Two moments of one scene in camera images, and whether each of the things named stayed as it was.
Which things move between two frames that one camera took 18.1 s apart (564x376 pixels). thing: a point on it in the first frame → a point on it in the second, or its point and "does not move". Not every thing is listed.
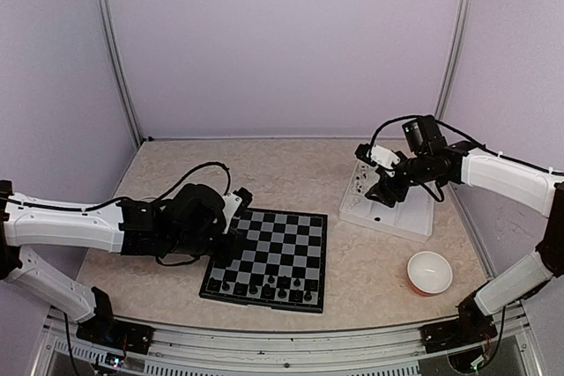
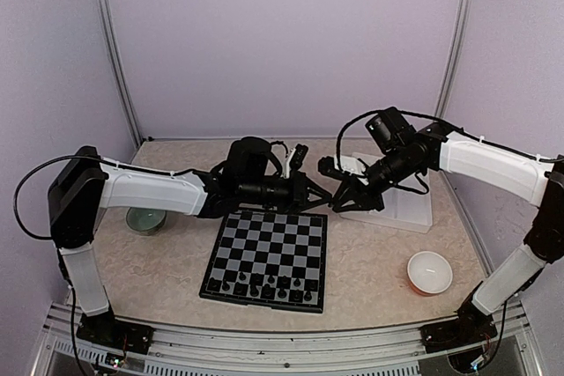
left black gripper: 233,246 → 299,199
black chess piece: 240,289 does not move
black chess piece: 214,284 does not move
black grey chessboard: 280,261 does not move
